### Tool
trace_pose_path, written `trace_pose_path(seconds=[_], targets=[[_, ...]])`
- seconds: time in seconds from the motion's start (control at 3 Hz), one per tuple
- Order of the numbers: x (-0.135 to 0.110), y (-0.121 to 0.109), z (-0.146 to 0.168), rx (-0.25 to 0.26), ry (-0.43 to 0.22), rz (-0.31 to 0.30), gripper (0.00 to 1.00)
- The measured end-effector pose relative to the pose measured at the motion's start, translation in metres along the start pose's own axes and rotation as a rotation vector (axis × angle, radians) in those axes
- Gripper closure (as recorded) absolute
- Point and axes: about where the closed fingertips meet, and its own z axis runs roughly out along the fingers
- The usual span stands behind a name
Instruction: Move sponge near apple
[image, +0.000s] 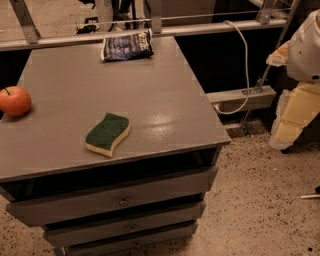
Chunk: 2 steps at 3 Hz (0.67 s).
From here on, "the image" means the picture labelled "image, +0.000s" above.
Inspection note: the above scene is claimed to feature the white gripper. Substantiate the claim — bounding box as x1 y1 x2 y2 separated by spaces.
266 10 320 150

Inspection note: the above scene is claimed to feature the green and yellow sponge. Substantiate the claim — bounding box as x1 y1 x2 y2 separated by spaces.
85 113 130 158

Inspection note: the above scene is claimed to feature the red apple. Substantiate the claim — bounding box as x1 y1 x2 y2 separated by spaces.
0 86 32 116

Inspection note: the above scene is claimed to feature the grey metal crossbar block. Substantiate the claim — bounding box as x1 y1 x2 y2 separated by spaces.
207 86 276 114

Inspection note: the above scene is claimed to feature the white tool on floor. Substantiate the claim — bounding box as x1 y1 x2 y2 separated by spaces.
298 194 320 199

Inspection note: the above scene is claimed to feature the top grey drawer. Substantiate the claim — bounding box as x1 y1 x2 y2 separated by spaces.
6 167 216 226

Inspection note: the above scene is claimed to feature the grey drawer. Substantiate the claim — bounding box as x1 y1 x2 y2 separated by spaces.
67 221 198 256
44 196 205 247
6 167 216 226

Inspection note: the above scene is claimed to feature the blue chip bag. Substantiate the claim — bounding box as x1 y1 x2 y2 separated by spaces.
101 30 153 62

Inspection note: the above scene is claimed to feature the middle grey drawer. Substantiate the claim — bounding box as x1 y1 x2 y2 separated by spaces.
44 196 205 247

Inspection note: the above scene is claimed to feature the bottom grey drawer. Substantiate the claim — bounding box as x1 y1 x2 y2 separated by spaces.
67 221 198 256

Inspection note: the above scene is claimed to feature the grey drawer cabinet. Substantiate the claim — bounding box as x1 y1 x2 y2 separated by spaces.
0 35 232 256

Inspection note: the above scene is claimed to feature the white cable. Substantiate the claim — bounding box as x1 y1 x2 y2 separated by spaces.
213 19 251 116

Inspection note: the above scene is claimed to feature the grey metal rail frame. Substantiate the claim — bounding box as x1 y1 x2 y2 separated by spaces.
0 0 300 51

